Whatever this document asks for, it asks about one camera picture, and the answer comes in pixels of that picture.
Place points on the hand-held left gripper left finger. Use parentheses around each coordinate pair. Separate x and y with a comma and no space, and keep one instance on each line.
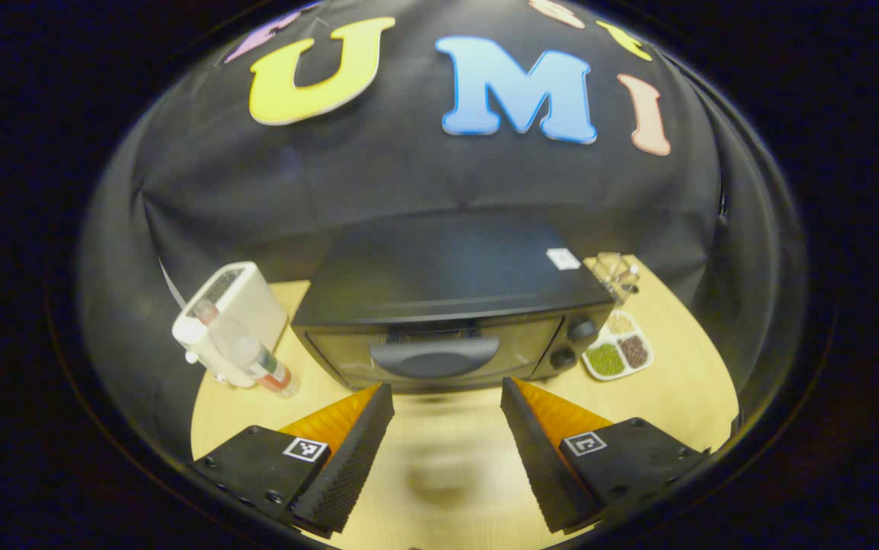
(355,466)

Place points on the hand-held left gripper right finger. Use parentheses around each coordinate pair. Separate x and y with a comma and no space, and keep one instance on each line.
(542,466)

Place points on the black electric oven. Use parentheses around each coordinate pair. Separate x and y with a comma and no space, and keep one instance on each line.
(447,267)

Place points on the green mung beans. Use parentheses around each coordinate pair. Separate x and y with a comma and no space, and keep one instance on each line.
(605,359)

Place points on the white divided tray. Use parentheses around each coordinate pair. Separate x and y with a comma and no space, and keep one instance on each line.
(617,340)

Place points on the dark red beans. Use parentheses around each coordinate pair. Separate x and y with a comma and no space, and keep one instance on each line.
(634,351)

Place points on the clear plastic bottle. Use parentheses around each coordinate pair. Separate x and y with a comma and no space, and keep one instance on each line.
(244,351)

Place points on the yellow soybeans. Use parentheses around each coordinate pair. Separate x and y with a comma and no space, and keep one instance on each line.
(621,322)

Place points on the white toaster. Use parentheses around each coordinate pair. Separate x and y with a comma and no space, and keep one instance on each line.
(256,298)

